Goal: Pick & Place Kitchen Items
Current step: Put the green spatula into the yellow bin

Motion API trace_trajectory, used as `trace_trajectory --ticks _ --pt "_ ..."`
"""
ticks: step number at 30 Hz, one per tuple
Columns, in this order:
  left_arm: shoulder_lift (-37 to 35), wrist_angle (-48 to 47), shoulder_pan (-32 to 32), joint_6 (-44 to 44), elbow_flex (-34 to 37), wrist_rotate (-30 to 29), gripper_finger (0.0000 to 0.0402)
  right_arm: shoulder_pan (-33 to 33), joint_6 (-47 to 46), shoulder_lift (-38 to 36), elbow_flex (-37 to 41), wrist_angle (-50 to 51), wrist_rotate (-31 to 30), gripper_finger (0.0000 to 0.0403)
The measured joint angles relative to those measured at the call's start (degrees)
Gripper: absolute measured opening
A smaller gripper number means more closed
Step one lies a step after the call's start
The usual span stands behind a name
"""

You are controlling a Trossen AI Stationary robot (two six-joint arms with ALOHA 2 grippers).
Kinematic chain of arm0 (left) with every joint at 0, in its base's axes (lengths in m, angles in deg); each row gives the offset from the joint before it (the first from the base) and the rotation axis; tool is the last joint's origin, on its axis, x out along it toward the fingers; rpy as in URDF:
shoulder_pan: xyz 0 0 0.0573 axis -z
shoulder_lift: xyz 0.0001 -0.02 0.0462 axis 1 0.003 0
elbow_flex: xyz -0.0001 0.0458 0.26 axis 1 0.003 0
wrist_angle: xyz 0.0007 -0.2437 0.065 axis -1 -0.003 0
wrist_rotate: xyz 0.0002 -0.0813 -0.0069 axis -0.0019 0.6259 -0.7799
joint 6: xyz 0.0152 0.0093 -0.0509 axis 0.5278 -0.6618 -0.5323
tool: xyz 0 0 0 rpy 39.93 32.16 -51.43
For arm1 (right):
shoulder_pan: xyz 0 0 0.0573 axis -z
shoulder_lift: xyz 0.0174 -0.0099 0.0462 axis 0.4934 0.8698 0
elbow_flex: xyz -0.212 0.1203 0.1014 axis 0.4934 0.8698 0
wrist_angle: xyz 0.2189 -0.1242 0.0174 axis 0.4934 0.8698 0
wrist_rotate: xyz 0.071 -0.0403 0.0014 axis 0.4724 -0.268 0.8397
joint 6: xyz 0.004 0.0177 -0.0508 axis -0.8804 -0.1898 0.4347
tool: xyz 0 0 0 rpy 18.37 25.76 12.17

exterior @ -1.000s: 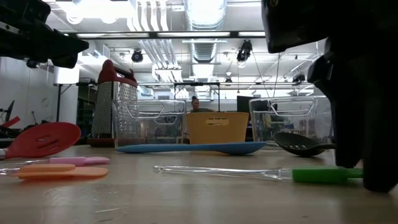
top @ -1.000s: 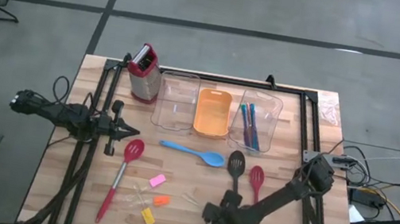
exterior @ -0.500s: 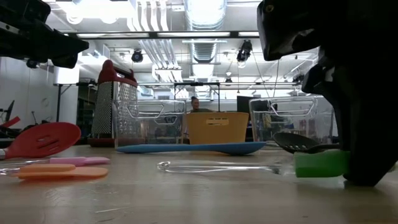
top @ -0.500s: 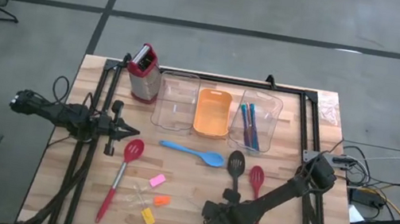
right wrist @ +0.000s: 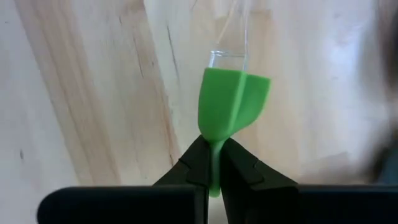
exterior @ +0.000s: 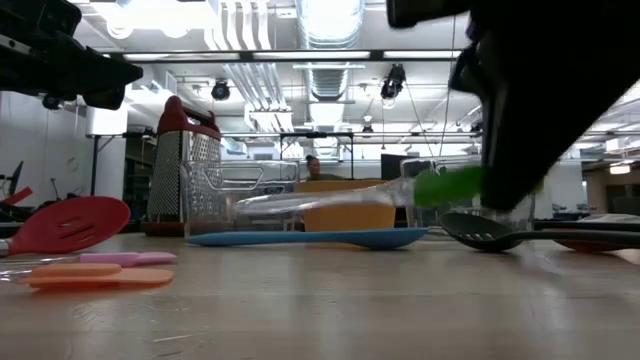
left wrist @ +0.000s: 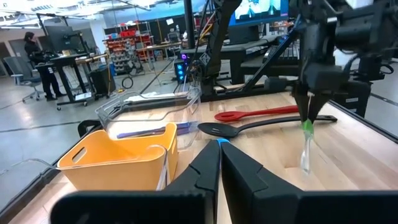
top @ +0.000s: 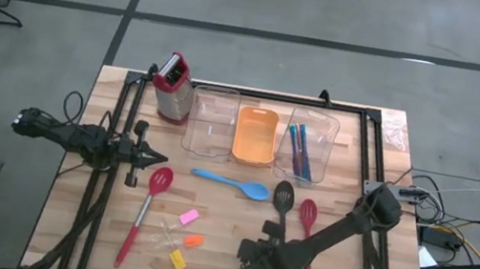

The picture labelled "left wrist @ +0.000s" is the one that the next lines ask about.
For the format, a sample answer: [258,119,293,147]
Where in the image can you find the black floor bin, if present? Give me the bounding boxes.
[89,67,116,100]

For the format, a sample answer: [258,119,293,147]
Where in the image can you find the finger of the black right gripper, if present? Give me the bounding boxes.
[293,90,310,123]
[309,91,331,121]

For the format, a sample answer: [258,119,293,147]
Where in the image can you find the person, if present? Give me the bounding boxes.
[24,31,65,101]

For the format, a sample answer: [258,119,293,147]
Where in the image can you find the black post with brace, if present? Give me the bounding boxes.
[242,18,312,93]

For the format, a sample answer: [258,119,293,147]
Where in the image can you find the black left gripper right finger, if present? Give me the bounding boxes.
[221,141,304,224]

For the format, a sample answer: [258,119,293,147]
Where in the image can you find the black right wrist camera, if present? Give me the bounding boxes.
[334,17,376,52]

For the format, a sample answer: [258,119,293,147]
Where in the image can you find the large monitor blue screen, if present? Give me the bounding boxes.
[228,0,290,27]

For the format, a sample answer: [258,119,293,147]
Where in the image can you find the black operator desk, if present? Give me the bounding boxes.
[180,34,301,94]

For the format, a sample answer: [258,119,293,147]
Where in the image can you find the red silicone slotted spoon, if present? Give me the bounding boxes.
[213,105,300,123]

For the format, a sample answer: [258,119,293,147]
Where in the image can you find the grey office chair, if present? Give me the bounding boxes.
[2,55,44,103]

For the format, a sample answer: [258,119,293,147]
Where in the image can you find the clear plastic bag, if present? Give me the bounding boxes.
[126,91,187,102]

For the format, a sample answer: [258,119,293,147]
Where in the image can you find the blue pens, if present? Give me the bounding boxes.
[116,123,191,139]

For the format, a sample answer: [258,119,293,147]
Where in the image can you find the black drawer cabinet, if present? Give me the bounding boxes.
[334,80,373,119]

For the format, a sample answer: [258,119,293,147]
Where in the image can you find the computer tower blue lights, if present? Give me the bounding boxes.
[173,58,189,85]

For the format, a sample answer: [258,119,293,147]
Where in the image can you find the wooden workbench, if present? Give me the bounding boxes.
[135,42,184,63]

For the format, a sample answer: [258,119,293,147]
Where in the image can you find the black slotted spoon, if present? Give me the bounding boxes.
[197,114,338,139]

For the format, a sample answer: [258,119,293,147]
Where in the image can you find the black vertical post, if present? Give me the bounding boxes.
[183,0,196,50]

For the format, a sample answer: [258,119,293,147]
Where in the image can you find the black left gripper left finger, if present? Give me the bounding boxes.
[164,139,221,224]

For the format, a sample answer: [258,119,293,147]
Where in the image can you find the green spatula clear handle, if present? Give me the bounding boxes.
[300,119,315,174]

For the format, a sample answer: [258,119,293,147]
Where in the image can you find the black keyboard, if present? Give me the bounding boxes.
[262,43,301,63]

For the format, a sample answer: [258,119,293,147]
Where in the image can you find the black cable coil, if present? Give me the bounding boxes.
[121,76,134,90]

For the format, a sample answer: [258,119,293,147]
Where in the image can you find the black standing desk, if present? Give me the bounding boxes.
[34,52,109,111]

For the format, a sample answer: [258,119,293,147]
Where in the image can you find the shelf with red bins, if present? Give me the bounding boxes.
[104,29,155,75]

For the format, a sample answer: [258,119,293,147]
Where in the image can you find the black desk monitor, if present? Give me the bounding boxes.
[45,25,83,54]

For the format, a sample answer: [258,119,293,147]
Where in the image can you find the orange plastic bin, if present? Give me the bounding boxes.
[57,123,178,191]

